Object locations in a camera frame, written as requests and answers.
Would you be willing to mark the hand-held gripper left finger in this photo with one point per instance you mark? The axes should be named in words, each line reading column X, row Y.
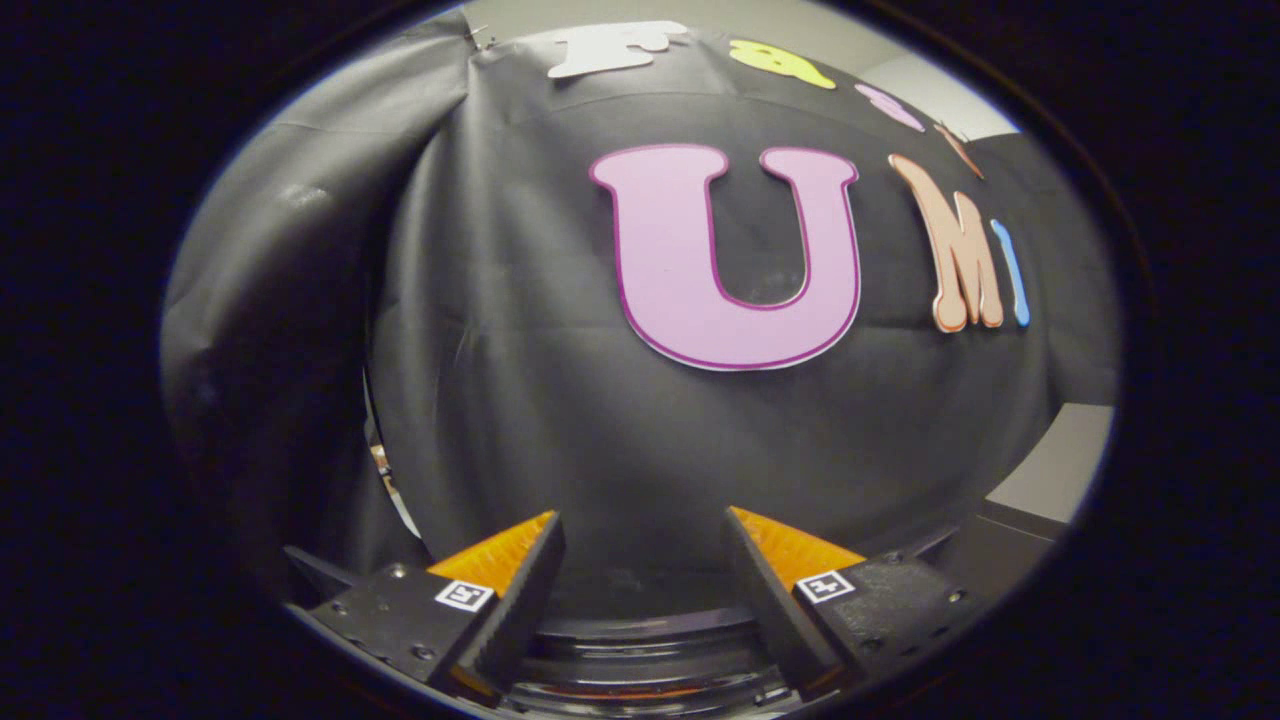
column 520, row 610

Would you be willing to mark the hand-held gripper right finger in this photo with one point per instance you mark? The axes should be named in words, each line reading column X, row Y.
column 775, row 610

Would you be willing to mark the black backdrop cloth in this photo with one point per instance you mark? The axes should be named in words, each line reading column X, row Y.
column 520, row 350

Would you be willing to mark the white cabinet with dark top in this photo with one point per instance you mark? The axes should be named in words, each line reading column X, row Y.
column 1060, row 460

